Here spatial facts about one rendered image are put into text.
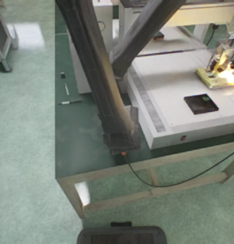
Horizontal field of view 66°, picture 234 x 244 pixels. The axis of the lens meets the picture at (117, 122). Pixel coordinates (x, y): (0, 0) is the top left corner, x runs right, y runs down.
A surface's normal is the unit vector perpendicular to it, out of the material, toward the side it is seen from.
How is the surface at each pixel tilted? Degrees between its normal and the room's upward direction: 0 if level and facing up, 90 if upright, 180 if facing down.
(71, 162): 0
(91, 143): 0
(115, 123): 76
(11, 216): 0
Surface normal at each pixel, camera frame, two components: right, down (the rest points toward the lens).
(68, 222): 0.00, -0.65
